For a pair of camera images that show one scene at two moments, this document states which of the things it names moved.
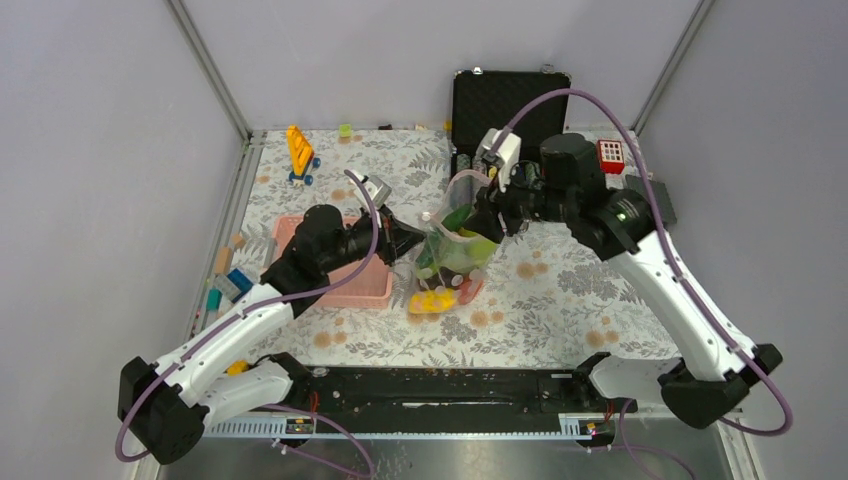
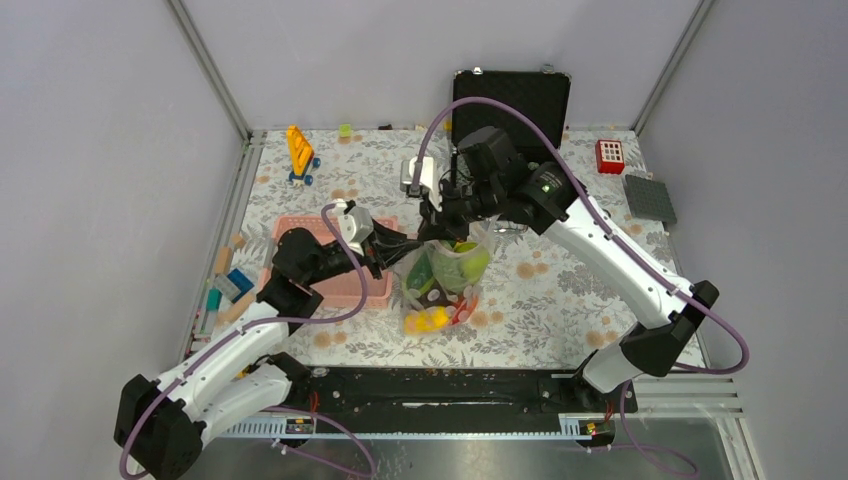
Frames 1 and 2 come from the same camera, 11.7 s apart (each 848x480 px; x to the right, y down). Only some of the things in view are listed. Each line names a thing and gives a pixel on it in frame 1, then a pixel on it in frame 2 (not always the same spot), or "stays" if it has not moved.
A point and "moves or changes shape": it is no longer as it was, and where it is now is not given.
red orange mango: (468, 290) to (465, 309)
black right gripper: (485, 218) to (443, 224)
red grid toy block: (610, 156) stays
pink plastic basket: (371, 281) stays
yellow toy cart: (302, 156) stays
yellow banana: (433, 301) to (426, 320)
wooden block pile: (228, 285) stays
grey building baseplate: (660, 194) stays
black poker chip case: (487, 100) stays
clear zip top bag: (451, 260) moves or changes shape
